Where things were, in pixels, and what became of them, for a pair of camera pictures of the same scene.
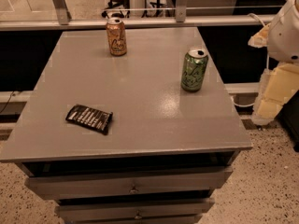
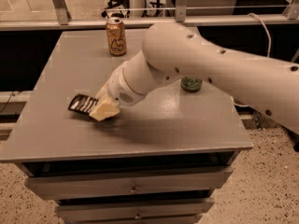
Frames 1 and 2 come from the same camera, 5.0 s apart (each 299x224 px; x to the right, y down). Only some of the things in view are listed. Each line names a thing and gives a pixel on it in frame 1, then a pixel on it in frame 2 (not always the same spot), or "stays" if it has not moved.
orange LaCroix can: [117, 37] stays
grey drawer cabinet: [147, 137] stays
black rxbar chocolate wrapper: [92, 119] -> [82, 103]
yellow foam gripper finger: [261, 38] -> [104, 91]
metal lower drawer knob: [138, 217] stays
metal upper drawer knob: [135, 190] stays
